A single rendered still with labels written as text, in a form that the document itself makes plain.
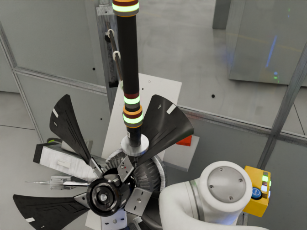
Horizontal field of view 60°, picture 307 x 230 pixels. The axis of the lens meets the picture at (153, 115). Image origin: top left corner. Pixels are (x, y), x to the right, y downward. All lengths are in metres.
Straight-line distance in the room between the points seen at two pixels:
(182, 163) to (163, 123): 0.61
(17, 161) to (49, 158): 1.66
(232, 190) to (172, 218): 0.10
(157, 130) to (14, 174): 2.04
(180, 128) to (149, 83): 0.35
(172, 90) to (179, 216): 0.70
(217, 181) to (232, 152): 1.17
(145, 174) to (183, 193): 0.51
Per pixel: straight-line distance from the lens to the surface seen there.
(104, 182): 0.85
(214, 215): 0.48
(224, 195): 0.45
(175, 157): 1.42
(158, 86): 1.07
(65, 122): 0.94
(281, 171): 1.68
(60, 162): 1.13
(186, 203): 0.47
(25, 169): 2.71
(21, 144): 2.95
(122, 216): 0.96
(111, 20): 1.11
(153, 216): 0.86
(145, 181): 0.98
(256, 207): 1.11
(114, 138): 1.13
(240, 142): 1.55
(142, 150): 0.66
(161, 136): 0.81
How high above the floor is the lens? 1.95
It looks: 41 degrees down
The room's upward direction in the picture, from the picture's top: straight up
